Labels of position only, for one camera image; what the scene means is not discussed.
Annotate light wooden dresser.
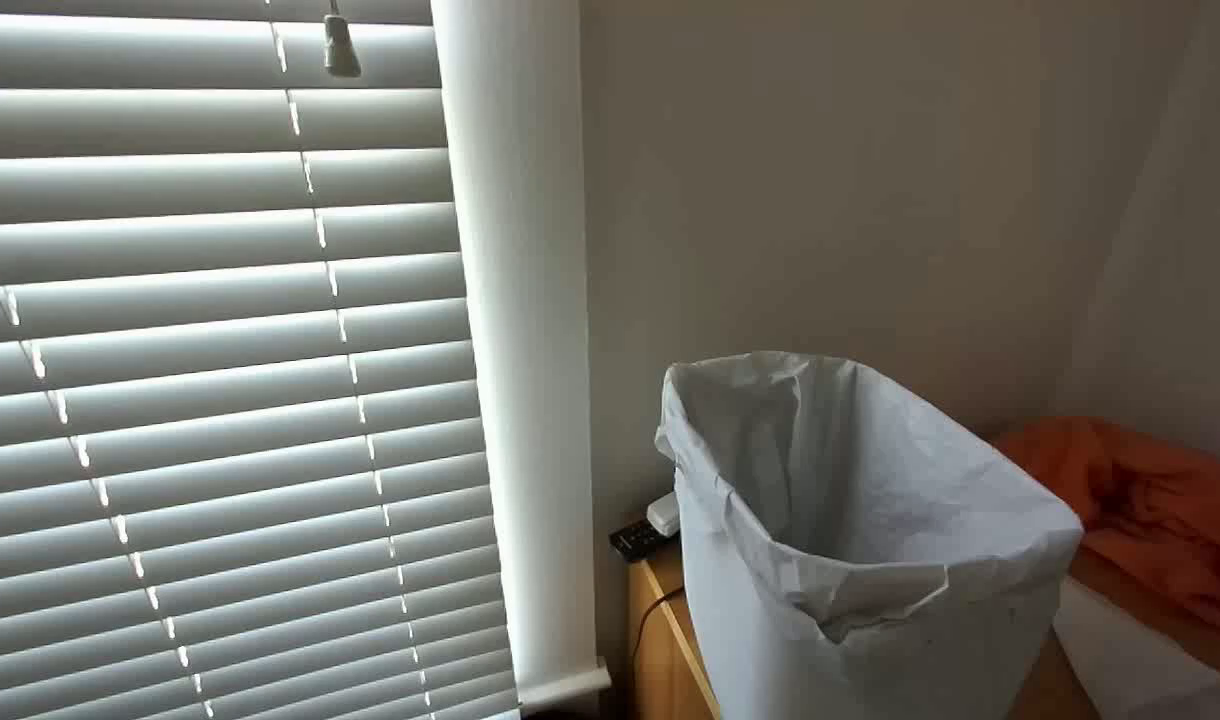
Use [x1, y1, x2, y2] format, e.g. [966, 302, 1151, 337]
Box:
[622, 534, 1220, 720]

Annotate white cloth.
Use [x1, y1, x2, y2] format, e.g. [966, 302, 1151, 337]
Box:
[1052, 571, 1220, 720]

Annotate thin black cable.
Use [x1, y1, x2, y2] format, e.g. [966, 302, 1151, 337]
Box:
[627, 579, 691, 649]

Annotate white lined trash bin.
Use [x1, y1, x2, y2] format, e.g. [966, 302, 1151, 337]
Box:
[651, 348, 1088, 720]

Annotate white window frame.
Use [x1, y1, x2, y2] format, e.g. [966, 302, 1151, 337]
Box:
[429, 0, 617, 720]

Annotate grey blind cord tassel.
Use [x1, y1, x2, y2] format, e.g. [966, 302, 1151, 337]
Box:
[318, 0, 368, 81]

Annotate white window blinds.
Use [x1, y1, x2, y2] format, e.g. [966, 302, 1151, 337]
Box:
[0, 0, 520, 720]

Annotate small white device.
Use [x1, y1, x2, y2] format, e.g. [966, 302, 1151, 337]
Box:
[646, 490, 689, 543]

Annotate orange cloth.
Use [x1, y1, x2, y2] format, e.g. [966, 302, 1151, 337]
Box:
[992, 417, 1220, 642]

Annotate small black device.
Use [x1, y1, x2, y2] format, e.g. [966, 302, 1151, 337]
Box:
[609, 518, 673, 563]

